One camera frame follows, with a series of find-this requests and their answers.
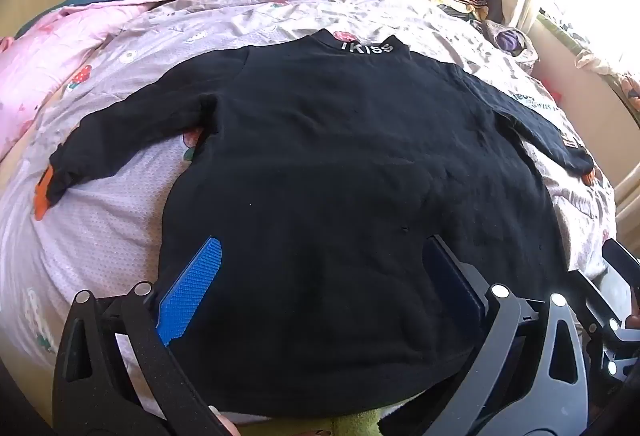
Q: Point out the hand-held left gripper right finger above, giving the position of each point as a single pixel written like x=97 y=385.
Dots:
x=450 y=276

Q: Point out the strawberry print duvet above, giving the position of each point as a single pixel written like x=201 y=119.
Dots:
x=125 y=226

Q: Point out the pink quilt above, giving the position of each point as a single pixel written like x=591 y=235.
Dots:
x=35 y=80

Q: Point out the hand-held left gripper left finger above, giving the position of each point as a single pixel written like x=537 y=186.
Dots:
x=190 y=291

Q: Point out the black sweater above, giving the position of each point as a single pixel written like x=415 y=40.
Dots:
x=325 y=165

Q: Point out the green cloth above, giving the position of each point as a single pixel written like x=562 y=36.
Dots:
x=345 y=423

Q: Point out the person's left hand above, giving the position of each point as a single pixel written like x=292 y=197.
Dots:
x=222 y=423

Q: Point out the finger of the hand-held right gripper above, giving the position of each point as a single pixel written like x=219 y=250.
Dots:
x=622 y=266
x=597 y=303

